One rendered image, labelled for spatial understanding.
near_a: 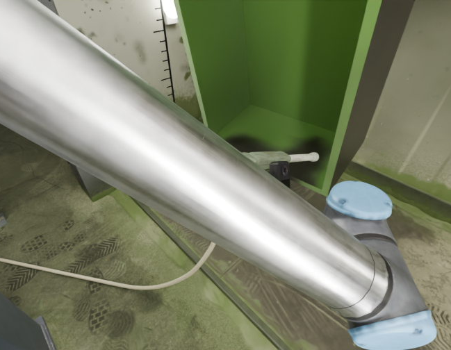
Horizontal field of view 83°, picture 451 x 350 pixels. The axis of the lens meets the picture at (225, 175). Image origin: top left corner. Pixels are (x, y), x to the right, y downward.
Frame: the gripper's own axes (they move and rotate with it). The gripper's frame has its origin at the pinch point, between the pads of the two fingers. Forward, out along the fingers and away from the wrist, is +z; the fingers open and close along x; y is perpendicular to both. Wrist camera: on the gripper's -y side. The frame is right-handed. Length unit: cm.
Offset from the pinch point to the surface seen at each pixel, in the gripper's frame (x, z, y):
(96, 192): -6, 95, 68
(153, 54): 20, 100, -13
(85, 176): -12, 94, 56
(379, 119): 124, 13, -15
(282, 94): 56, 36, -15
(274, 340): 23, -25, 62
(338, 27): 43, 14, -44
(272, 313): 28, -18, 59
